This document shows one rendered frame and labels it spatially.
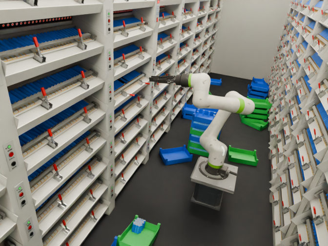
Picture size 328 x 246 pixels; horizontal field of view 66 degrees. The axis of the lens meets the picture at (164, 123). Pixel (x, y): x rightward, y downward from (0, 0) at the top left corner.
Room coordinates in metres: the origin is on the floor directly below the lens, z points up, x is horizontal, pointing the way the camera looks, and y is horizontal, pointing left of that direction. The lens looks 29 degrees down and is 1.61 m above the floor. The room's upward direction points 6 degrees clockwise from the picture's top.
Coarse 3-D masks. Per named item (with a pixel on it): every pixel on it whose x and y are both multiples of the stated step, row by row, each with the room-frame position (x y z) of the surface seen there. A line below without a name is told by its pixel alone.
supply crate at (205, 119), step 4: (196, 108) 2.48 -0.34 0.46; (196, 112) 2.48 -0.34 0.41; (200, 112) 2.49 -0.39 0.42; (204, 112) 2.48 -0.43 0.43; (212, 112) 2.45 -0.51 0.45; (192, 116) 2.31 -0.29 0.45; (200, 116) 2.42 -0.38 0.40; (204, 116) 2.43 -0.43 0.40; (212, 116) 2.45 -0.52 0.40; (192, 120) 2.31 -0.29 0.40; (196, 120) 2.30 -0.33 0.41; (200, 120) 2.29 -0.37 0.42; (204, 120) 2.28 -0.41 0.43; (208, 120) 2.27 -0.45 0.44
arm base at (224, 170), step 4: (208, 168) 1.62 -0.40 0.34; (212, 168) 1.60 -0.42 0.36; (216, 168) 1.60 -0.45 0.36; (220, 168) 1.60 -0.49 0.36; (224, 168) 1.61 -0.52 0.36; (208, 172) 1.60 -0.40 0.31; (212, 172) 1.59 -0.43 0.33; (216, 172) 1.59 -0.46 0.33; (220, 172) 1.59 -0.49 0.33; (224, 172) 1.58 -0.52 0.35; (228, 172) 1.60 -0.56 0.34; (232, 172) 1.60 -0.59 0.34; (224, 176) 1.57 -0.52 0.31
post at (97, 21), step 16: (112, 0) 1.43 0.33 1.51; (80, 16) 1.39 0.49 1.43; (96, 16) 1.36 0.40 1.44; (112, 16) 1.43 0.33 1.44; (112, 32) 1.43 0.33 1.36; (112, 48) 1.43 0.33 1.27; (96, 64) 1.36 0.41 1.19; (112, 64) 1.42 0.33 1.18; (112, 80) 1.42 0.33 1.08; (96, 96) 1.36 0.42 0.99; (112, 96) 1.42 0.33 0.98; (112, 112) 1.42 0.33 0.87; (112, 128) 1.41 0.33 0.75; (112, 160) 1.41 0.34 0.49; (112, 176) 1.40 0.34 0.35; (112, 208) 1.40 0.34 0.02
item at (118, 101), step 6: (144, 72) 2.03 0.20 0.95; (144, 78) 1.99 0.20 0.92; (138, 84) 1.84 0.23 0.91; (144, 84) 1.91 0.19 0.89; (132, 90) 1.72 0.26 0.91; (138, 90) 1.81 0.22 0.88; (120, 96) 1.58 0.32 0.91; (126, 96) 1.61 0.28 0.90; (114, 102) 1.43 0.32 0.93; (120, 102) 1.52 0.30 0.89; (114, 108) 1.46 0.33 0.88
